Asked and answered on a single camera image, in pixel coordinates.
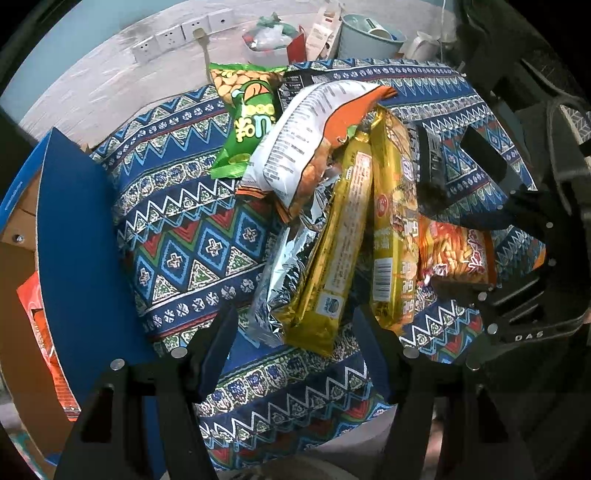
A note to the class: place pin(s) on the patterned blue blanket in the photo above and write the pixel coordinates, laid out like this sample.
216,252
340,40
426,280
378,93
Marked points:
194,230

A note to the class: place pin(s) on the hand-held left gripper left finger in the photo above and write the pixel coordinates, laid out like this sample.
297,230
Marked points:
219,344

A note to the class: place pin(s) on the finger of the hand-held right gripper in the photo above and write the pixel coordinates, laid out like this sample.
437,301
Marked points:
485,159
466,288

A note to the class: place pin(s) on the black snack packet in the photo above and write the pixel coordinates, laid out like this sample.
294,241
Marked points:
431,161
304,81

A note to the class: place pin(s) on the clear plastic bag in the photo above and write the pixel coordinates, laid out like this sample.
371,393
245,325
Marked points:
268,39

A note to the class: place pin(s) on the green snack packet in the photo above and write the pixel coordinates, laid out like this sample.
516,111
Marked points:
240,120

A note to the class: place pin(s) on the silver snack packet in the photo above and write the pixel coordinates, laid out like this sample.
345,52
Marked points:
286,258

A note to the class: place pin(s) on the red-orange snack packet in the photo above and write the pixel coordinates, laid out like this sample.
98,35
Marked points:
457,251

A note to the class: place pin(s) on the white and orange snack packet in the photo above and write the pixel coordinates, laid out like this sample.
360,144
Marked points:
295,138

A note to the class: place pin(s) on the white wall socket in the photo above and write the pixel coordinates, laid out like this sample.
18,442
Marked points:
194,28
220,19
143,50
167,39

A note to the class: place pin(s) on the light blue bucket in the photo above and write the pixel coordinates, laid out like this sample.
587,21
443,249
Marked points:
364,41

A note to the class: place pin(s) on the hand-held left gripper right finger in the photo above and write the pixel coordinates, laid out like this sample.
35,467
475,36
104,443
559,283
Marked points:
371,350

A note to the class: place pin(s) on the gold snack packet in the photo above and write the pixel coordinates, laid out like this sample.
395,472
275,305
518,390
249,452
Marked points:
392,221
337,249

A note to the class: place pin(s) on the blue cardboard box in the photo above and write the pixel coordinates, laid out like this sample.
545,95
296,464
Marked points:
69,230

